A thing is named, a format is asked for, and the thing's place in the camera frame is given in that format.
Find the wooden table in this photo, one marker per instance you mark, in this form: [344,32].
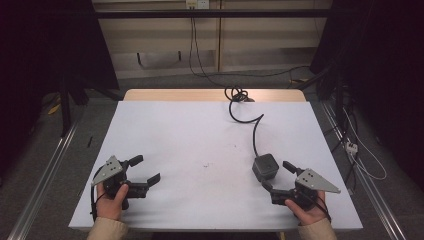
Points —
[186,95]

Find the black curtain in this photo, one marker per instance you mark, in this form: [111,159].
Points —
[383,66]
[50,43]

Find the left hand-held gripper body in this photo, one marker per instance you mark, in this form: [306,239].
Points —
[110,170]

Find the black metal stand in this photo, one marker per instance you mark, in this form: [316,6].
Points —
[65,106]

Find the person's left hand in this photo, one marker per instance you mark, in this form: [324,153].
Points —
[111,201]

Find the white wall socket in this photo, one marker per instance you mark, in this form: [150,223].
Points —
[197,3]

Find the beige wall cabinet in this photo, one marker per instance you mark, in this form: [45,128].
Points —
[213,43]

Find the small black floor object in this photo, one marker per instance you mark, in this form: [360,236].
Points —
[89,141]

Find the person's right hand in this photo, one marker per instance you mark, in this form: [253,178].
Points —
[308,213]

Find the aluminium floor rail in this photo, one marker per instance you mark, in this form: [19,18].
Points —
[43,180]
[373,193]

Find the yellow floor tape piece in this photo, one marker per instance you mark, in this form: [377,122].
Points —
[54,109]

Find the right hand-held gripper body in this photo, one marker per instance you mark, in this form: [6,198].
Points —
[313,181]

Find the black cube power adapter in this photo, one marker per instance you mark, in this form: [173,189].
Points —
[265,166]

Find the white table mat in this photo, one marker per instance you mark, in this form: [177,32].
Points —
[200,140]

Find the black horizontal frame bar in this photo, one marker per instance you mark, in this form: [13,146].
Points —
[213,13]

